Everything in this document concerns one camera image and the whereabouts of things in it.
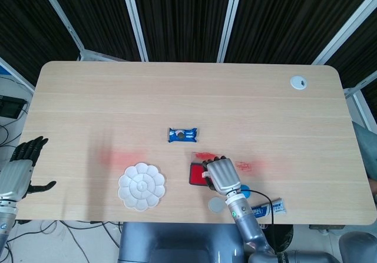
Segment blue and white toothpaste tube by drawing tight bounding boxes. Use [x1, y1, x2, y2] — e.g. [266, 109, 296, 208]
[250, 197, 288, 217]

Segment white flower-shaped paint palette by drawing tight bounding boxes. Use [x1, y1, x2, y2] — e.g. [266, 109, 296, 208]
[118, 162, 167, 211]

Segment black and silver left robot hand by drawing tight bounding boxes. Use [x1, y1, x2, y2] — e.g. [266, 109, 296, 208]
[0, 137, 57, 202]

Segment red ink pad with clear lid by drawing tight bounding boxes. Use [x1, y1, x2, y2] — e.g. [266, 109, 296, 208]
[188, 151, 221, 187]

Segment black floor cable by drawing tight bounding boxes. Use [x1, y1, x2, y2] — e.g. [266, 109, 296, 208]
[17, 220, 121, 263]

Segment person in grey clothing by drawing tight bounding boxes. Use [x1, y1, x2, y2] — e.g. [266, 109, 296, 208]
[352, 121, 377, 195]

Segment blue cookie packet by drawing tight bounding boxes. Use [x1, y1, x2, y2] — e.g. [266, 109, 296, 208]
[167, 126, 200, 144]

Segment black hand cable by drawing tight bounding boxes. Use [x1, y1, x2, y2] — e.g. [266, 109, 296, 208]
[241, 189, 275, 225]

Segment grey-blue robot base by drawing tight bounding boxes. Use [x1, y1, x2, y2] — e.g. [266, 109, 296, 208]
[117, 221, 247, 263]

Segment grey round cap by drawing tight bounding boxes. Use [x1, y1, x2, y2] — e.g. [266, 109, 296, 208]
[208, 197, 228, 214]

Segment black table frame bar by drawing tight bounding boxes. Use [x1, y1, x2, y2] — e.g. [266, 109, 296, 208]
[309, 224, 345, 232]

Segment white partition post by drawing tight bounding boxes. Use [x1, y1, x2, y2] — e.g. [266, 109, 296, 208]
[37, 0, 87, 61]
[217, 0, 244, 63]
[310, 0, 377, 66]
[120, 0, 149, 62]

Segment white round cable grommet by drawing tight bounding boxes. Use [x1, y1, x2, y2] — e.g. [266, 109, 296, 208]
[290, 75, 308, 91]

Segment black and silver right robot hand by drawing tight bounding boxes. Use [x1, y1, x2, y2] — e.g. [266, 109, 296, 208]
[201, 155, 243, 195]

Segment black power box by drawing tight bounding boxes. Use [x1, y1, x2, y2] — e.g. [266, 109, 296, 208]
[0, 95, 26, 118]

